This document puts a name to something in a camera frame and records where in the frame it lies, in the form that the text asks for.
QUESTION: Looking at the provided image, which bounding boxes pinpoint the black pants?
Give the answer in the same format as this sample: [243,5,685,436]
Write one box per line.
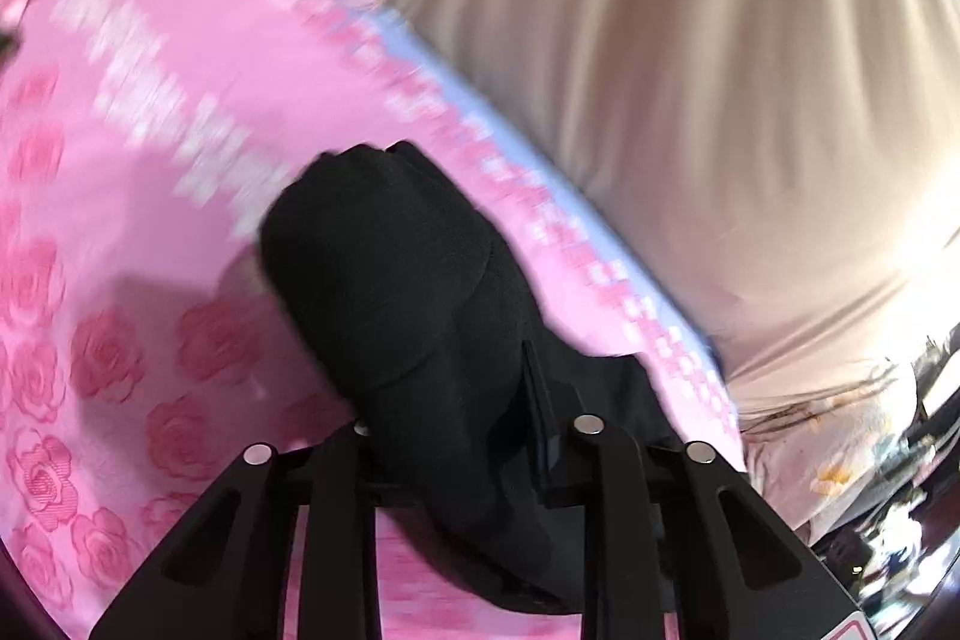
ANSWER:
[259,142,675,615]

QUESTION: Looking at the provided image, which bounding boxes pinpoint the pale floral blanket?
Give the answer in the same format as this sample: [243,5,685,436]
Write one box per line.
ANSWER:
[740,365,918,544]

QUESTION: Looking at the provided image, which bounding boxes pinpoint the pink rose bed sheet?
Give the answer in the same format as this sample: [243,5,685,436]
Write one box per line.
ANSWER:
[2,0,742,638]

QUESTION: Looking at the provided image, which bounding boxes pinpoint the beige fabric headboard cover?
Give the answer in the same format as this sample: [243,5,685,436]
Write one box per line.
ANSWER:
[391,0,958,408]

